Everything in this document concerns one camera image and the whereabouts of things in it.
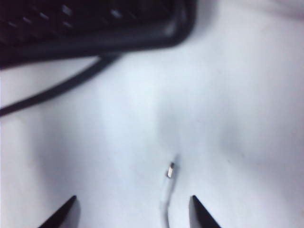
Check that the black Logitech keyboard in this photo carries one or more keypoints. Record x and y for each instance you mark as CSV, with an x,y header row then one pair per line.
x,y
95,23

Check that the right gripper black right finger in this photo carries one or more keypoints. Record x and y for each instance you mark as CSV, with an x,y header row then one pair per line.
x,y
202,216

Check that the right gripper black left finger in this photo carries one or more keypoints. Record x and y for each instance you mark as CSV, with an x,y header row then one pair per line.
x,y
66,216

